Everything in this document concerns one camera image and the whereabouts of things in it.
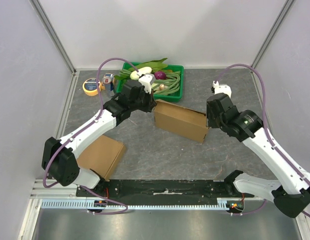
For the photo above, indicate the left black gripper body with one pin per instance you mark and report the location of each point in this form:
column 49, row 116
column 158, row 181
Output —
column 143, row 103

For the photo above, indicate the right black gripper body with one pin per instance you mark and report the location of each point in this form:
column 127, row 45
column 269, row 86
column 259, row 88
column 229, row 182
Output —
column 210, row 116

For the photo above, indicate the spare cardboard box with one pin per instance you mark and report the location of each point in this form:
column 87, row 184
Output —
column 180, row 120

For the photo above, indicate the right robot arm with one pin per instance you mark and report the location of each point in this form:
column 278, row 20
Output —
column 290, row 192

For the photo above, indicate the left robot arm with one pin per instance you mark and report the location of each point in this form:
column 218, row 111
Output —
column 60, row 155

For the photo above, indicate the white eggplant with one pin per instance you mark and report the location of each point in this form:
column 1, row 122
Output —
column 135, row 75

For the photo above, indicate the red and blue drink can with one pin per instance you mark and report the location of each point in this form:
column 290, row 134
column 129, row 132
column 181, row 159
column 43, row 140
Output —
column 109, row 86

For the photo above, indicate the purple onion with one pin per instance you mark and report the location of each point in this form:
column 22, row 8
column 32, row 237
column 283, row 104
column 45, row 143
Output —
column 160, row 75

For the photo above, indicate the leafy green vegetable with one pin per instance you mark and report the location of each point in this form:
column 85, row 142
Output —
column 127, row 70

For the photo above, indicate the green plastic tray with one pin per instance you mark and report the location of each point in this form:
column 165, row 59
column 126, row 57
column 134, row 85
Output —
column 173, row 98

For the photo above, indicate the green long beans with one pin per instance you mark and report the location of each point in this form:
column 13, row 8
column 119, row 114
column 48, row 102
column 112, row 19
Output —
column 172, row 83

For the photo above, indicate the yellow tape roll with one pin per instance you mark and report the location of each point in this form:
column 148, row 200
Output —
column 90, row 88

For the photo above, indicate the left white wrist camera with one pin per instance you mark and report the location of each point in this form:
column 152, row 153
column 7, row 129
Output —
column 146, row 81

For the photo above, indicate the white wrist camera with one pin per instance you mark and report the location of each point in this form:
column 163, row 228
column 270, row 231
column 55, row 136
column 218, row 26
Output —
column 146, row 81
column 221, row 88

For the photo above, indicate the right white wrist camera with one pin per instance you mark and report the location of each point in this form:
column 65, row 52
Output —
column 221, row 88

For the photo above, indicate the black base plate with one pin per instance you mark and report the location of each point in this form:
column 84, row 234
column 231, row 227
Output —
column 198, row 188

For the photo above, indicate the slotted cable duct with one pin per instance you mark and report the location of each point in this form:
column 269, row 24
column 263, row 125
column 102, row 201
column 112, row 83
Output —
column 219, row 204

